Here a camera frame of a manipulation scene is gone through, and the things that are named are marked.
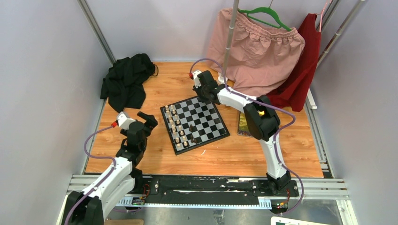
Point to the red cloth garment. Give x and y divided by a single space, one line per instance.
293 92

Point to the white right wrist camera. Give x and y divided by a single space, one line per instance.
195 77

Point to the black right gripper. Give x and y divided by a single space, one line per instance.
197 90

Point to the pink cloth garment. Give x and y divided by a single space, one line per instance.
261 58

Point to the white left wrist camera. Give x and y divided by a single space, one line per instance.
123 121

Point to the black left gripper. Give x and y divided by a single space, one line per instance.
149 120

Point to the white rack stand base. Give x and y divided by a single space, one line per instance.
221 79

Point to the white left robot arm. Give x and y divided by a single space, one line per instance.
92 205

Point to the black white chessboard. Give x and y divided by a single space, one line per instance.
208 125

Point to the black cloth garment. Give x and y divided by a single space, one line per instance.
123 85

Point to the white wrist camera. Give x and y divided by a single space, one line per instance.
195 77
123 121

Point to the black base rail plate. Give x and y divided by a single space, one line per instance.
213 190

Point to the gold metal tin tray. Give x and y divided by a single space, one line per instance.
242 127

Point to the green clothes hanger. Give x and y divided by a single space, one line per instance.
267 16

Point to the silver rack pole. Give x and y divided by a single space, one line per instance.
230 36

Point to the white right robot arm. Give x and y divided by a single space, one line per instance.
262 120

